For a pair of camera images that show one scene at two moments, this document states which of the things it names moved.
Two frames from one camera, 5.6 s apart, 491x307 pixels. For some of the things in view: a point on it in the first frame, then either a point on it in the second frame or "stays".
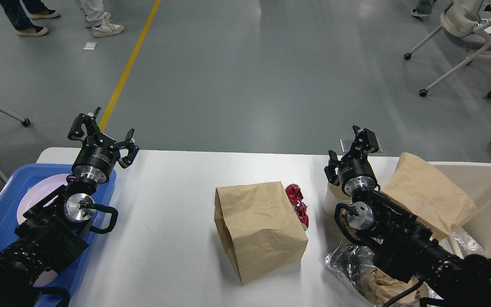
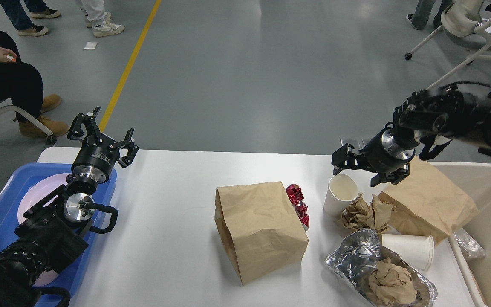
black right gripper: x=356 y=173 to x=383 y=153
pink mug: x=45 y=277 stays
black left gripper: x=97 y=160 stays
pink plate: x=39 y=190 stays
